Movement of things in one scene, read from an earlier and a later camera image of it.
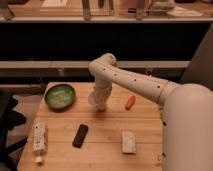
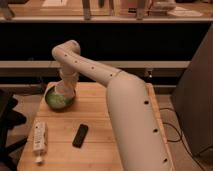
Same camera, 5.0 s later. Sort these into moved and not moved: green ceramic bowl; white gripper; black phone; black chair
Moved: white gripper
Not moved: green ceramic bowl; black phone; black chair
